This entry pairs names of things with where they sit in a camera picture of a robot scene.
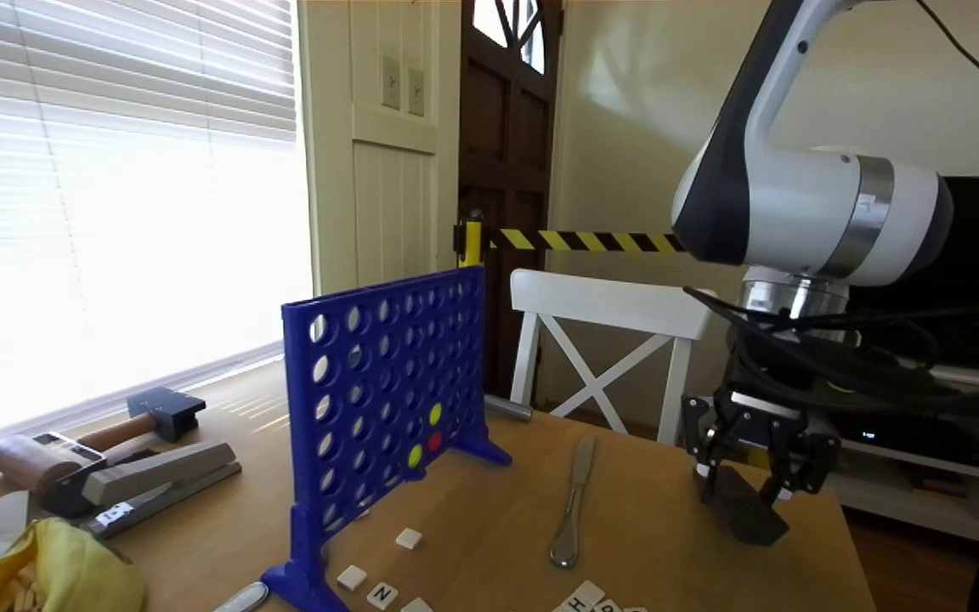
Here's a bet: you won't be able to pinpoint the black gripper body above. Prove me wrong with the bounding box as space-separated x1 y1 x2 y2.
715 389 815 457

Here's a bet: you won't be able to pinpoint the black set-top box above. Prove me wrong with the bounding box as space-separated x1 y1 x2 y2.
832 406 979 474

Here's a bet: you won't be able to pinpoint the white television stand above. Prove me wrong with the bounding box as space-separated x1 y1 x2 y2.
825 361 979 551

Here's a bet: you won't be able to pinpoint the white cross-back chair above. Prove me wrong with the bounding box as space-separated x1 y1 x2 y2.
506 265 717 450

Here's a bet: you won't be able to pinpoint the black yellow barrier belt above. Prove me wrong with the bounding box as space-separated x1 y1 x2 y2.
483 229 688 260

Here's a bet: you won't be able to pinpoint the brown wooden entrance door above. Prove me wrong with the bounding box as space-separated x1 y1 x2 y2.
459 0 569 402

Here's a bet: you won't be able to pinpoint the white letter tile N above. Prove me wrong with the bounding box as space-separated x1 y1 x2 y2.
363 580 402 612

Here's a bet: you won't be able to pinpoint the blue head wooden hammer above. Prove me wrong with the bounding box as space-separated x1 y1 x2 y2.
76 384 210 457

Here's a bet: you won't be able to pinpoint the grey stapler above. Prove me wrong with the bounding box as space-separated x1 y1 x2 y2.
77 438 244 543

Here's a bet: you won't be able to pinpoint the white window blinds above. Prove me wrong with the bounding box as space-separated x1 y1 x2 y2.
0 0 301 436

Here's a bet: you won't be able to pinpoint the yellow crumpled bag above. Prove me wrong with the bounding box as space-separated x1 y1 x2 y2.
0 513 153 612

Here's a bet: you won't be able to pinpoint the thick black cable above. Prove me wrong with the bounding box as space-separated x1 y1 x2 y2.
679 283 979 421
724 302 979 394

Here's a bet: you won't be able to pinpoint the yellow stanchion post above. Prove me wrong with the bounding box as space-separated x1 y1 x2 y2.
452 217 489 273

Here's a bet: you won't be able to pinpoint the thin black wall cable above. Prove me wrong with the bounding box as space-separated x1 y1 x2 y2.
910 0 979 112

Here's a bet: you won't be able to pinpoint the cream wall switch plate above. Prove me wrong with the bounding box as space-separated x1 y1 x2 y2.
403 64 433 121
381 55 408 116

